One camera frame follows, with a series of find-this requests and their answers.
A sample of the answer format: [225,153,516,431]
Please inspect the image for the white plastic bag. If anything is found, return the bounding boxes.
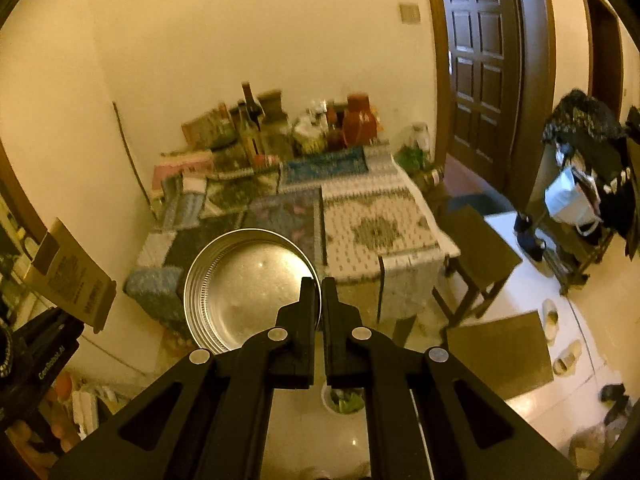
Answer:
[545,165,601,236]

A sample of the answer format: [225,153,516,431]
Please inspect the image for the wooden doorway frame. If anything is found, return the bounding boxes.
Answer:
[575,0,626,121]

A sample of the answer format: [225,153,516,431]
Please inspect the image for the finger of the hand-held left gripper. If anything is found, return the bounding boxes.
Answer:
[17,306,86,347]

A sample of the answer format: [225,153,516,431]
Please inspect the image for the wooden door frame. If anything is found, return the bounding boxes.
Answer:
[422,0,556,196]

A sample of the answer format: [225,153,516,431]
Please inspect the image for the chair with piled clothes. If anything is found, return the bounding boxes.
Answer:
[525,135,640,296]

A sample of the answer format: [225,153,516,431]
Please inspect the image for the dark hanging coat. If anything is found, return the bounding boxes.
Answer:
[622,105,640,161]

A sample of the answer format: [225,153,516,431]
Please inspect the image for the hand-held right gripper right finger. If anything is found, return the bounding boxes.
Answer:
[320,277,591,480]

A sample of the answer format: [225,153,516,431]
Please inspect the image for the blue doormat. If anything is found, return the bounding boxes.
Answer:
[447,192,508,216]

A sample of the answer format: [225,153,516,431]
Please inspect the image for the beige slipper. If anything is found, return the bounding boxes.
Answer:
[552,340,583,376]
[542,299,559,343]

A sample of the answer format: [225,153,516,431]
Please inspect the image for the dark wine bottle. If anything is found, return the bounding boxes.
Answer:
[241,81,263,131]

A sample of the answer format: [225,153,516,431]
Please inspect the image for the black shoes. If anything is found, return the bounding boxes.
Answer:
[600,384,631,426]

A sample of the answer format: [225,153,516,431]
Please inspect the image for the green wrapper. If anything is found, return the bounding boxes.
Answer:
[332,392,366,414]

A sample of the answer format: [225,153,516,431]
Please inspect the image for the wooden stool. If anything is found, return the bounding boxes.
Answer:
[445,310,553,401]
[432,205,523,331]

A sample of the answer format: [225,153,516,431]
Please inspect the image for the red thermos jug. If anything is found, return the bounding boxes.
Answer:
[341,92,377,147]

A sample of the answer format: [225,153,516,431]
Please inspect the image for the clear glass bottle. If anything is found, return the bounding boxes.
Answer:
[237,102,263,161]

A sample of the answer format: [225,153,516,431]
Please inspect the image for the patchwork-cloth covered table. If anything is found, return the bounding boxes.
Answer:
[124,145,461,336]

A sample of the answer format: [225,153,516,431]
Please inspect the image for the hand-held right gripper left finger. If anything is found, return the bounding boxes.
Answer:
[47,277,318,480]

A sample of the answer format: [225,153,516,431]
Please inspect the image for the dark patterned cloth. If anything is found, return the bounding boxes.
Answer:
[544,89,626,161]

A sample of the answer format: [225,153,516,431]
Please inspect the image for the brown bottle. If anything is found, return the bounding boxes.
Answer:
[327,115,346,151]

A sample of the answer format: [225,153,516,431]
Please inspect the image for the white bowl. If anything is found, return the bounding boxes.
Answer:
[320,385,368,415]

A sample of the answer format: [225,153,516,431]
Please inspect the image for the dark wooden panel door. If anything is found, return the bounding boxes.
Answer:
[440,0,523,181]

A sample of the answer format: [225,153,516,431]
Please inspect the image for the brown cardboard box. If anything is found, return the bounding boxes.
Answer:
[23,217,117,333]

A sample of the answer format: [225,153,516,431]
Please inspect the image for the pink box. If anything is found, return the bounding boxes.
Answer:
[152,150,213,186]

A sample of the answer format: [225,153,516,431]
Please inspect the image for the large glass jar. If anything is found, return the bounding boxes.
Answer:
[260,115,293,156]

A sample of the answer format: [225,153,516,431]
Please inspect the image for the glass jar with green contents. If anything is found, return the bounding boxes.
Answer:
[397,122,432,168]

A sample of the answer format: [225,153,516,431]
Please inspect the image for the patterned gift box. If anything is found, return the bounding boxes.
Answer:
[181,105,236,148]

